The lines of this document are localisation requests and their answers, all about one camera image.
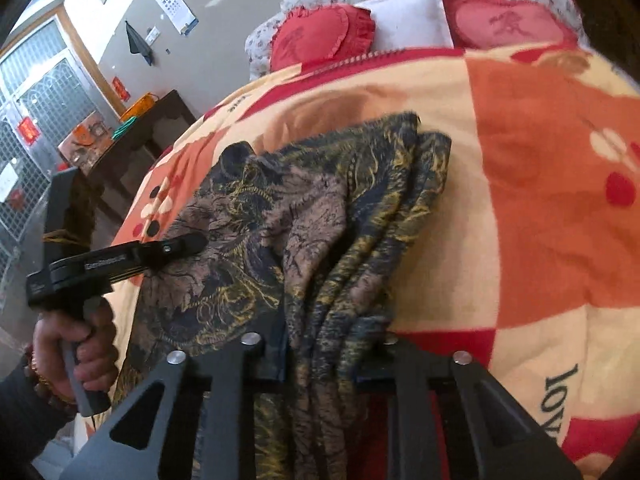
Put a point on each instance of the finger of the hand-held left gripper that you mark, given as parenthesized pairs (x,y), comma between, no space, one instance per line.
(175,249)

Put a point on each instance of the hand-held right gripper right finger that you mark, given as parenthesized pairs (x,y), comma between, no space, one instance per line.
(380,367)

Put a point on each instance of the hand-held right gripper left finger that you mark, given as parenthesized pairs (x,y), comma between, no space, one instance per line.
(277,360)

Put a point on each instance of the brown blue yellow patterned shirt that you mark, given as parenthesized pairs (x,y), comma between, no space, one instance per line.
(310,210)

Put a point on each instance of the person's left forearm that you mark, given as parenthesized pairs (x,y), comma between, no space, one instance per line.
(25,420)

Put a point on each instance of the person's left hand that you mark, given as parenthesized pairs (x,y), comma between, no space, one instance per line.
(97,350)

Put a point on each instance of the white paper sheet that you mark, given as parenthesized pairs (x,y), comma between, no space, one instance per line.
(7,179)

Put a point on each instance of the dark wooden side table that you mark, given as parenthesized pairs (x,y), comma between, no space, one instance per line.
(165,125)

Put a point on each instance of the green flat item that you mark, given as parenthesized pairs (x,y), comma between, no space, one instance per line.
(125,129)

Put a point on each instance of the brown printed carton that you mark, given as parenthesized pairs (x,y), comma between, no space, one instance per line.
(87,140)

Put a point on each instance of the orange box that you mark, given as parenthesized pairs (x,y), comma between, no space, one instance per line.
(137,106)

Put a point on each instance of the red door sticker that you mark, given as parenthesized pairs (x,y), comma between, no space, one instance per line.
(30,129)

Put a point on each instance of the metal grille door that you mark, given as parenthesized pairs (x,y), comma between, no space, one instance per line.
(45,85)

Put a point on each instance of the dark hanging cloth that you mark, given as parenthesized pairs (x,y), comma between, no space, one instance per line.
(139,42)

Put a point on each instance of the orange cream red checked blanket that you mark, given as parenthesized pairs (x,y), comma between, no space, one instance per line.
(525,185)

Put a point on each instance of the eye chart poster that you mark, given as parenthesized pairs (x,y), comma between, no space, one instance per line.
(174,5)

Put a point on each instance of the deep red ruffled heart pillow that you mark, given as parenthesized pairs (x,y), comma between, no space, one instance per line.
(315,35)

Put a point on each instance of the white pillow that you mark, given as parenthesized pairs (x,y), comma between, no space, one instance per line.
(405,20)

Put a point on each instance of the pale red embroidered heart pillow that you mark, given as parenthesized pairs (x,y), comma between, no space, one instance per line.
(505,22)

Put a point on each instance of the red wall sticker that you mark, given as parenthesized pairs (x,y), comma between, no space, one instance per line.
(121,88)

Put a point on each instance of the white wall switch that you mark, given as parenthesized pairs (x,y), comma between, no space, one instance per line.
(153,34)

